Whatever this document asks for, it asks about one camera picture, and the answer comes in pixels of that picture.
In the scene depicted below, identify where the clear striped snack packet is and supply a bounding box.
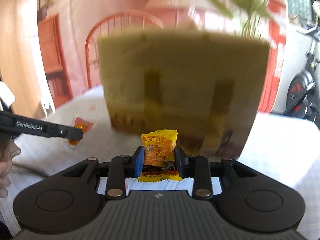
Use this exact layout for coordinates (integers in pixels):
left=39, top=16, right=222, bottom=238
left=98, top=177, right=222, bottom=196

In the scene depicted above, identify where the small yellow snack packet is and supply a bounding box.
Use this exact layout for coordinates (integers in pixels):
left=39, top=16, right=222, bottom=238
left=138, top=129, right=182, bottom=183

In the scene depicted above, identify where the small orange sausage packet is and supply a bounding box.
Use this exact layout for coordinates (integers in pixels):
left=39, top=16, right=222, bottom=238
left=68, top=116, right=94, bottom=146

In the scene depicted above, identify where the person left hand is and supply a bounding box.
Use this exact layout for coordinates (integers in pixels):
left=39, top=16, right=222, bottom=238
left=0, top=139, right=21, bottom=198

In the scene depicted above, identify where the wooden door panel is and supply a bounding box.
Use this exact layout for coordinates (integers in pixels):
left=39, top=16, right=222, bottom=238
left=1, top=0, right=45, bottom=119

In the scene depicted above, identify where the cardboard box with plastic liner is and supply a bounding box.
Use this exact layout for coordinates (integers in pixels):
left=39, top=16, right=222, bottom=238
left=98, top=29, right=270, bottom=159

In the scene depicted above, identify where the plaid blue tablecloth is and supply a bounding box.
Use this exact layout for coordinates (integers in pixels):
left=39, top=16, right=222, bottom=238
left=14, top=87, right=319, bottom=239

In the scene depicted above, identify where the black exercise bike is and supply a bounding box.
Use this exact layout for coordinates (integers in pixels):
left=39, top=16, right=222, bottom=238
left=283, top=1, right=319, bottom=126

